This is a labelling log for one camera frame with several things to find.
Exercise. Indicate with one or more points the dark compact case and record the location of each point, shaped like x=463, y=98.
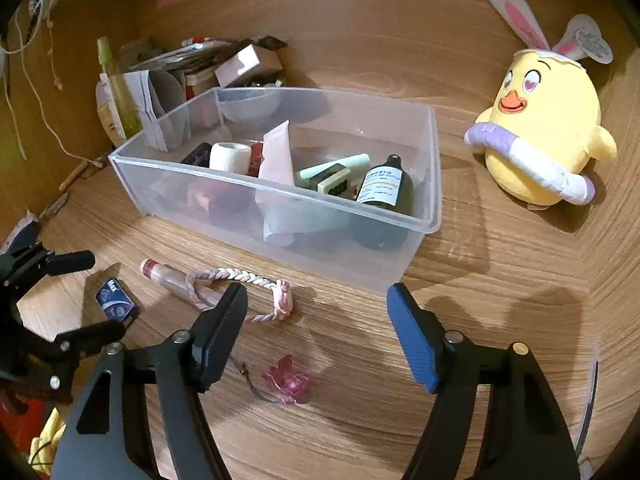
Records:
x=197, y=155

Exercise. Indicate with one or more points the red white box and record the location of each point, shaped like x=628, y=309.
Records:
x=200, y=82

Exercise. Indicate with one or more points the pink hair clip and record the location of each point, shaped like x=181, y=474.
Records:
x=287, y=380

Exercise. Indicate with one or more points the small cream rectangular case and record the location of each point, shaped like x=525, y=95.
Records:
x=327, y=180

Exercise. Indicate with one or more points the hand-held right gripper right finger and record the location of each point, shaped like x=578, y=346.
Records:
x=410, y=335

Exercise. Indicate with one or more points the orange object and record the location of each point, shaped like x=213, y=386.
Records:
x=25, y=425

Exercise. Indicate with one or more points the white bandage roll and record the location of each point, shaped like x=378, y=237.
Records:
x=230, y=156

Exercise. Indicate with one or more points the yellow chick plush toy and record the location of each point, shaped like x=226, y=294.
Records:
x=545, y=125

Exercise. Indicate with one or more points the red white marker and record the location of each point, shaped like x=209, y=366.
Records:
x=194, y=40

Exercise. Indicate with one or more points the dark spray bottle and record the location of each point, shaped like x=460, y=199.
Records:
x=387, y=187

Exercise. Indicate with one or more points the small cardboard box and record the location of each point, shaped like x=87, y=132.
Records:
x=247, y=65

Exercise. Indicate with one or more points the small blue card packet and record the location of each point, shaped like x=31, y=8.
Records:
x=116, y=304

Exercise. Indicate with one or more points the cream plastic bottle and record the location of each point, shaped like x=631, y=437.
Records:
x=105, y=110

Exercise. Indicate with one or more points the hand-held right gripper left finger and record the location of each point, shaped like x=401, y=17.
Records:
x=220, y=340

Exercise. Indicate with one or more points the green slim bottle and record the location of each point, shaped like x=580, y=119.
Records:
x=120, y=100

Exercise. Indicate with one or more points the pink squeeze tube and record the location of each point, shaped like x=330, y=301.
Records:
x=277, y=155

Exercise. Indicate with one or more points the clear plastic storage bin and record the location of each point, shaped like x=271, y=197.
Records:
x=390, y=260

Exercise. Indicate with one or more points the pile of papers and pens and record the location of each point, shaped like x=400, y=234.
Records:
x=190, y=55

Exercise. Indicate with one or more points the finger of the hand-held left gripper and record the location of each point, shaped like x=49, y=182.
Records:
x=90, y=337
x=70, y=263

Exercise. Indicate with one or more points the pink lip gloss tube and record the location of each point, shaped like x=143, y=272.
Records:
x=165, y=274

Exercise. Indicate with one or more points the red printed packet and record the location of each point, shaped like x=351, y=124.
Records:
x=256, y=152

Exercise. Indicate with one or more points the yellow cloth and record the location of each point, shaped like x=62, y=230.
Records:
x=45, y=445

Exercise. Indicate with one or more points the wooden stick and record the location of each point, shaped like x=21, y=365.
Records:
x=75, y=177

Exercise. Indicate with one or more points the pale green tube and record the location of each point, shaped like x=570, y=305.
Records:
x=345, y=162

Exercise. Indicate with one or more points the white folded paper holder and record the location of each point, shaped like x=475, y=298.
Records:
x=150, y=95

